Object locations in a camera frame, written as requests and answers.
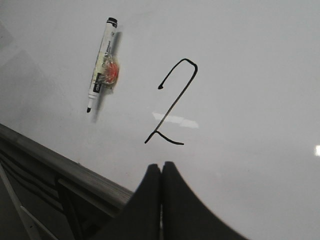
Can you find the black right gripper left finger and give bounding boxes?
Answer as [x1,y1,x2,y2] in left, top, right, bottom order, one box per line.
[92,164,161,240]

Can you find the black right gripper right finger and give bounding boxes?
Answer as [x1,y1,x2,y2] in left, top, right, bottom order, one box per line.
[161,161,246,240]

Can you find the white black whiteboard marker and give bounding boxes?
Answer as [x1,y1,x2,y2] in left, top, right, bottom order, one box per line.
[86,17,118,113]

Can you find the white whiteboard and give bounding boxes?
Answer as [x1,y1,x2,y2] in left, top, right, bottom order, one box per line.
[0,0,320,240]

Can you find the grey aluminium whiteboard frame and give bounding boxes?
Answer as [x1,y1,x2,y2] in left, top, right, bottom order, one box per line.
[0,124,133,211]

